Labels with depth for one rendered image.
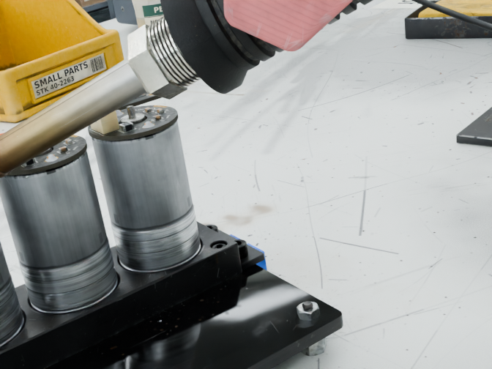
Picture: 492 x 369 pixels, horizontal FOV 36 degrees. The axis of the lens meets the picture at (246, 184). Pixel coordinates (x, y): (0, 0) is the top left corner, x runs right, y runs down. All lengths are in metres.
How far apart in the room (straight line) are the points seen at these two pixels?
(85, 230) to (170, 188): 0.03
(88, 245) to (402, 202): 0.13
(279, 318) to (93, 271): 0.05
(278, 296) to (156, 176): 0.05
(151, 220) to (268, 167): 0.13
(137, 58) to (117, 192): 0.07
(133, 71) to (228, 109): 0.27
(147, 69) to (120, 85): 0.01
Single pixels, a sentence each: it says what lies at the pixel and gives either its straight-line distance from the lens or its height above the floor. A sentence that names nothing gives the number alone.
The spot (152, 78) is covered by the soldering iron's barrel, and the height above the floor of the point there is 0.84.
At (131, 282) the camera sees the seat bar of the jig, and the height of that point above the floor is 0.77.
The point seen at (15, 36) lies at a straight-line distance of 0.61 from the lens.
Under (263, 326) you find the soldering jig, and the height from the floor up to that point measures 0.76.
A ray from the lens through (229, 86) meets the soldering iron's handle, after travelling 0.15.
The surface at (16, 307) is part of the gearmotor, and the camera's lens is 0.21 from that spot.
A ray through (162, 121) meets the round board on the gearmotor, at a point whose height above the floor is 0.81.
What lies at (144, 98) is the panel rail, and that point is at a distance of 0.23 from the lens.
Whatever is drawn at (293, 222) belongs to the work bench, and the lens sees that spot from 0.28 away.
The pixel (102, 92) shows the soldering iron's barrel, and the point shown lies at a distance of 0.16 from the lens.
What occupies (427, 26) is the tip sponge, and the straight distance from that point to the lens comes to 0.52.
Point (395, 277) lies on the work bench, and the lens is 0.24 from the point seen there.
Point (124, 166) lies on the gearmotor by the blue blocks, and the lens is 0.21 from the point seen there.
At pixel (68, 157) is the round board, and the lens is 0.20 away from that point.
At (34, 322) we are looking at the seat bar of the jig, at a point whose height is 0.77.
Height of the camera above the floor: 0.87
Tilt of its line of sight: 23 degrees down
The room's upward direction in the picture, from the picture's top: 9 degrees counter-clockwise
